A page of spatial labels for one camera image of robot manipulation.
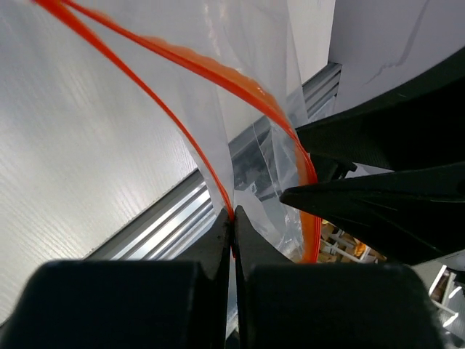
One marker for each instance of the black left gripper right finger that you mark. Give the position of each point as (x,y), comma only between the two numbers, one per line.
(283,304)

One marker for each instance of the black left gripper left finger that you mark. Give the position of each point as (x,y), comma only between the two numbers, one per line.
(179,303)

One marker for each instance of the aluminium rail frame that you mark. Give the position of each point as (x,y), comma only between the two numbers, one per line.
(186,212)

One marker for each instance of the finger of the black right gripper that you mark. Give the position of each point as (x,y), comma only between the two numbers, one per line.
(408,216)
(417,125)

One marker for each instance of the clear orange-zip plastic bag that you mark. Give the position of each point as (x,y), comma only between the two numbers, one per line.
(225,74)

